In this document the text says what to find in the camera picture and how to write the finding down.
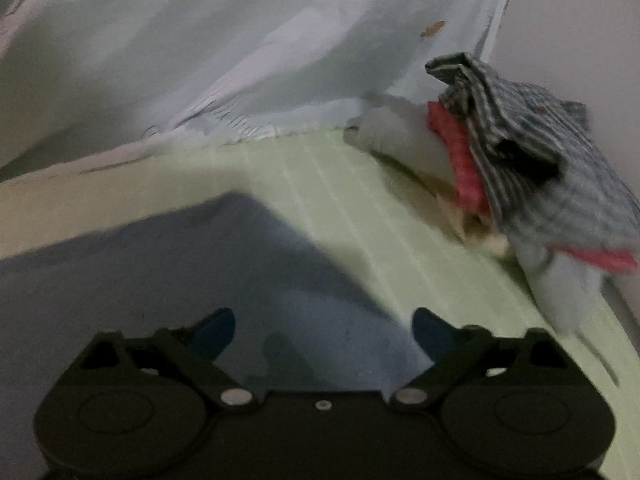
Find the light blue printed curtain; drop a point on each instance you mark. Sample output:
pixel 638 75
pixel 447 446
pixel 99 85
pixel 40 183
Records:
pixel 210 45

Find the white cloth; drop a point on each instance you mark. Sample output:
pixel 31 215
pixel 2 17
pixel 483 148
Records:
pixel 405 132

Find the pale green striped bed sheet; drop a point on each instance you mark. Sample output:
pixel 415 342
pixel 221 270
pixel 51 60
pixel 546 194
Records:
pixel 320 200

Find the checkered shirt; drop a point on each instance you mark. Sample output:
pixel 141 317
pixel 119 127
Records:
pixel 530 130

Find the blue-grey garment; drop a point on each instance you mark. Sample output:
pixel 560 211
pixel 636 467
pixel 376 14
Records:
pixel 165 285

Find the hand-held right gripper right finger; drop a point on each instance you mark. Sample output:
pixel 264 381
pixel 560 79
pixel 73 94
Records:
pixel 434 334

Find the red cloth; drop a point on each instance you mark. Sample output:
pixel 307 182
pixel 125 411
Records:
pixel 460 160

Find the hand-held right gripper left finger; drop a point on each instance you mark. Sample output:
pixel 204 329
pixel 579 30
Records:
pixel 216 330

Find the light blue cloth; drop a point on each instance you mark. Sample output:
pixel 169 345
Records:
pixel 565 285

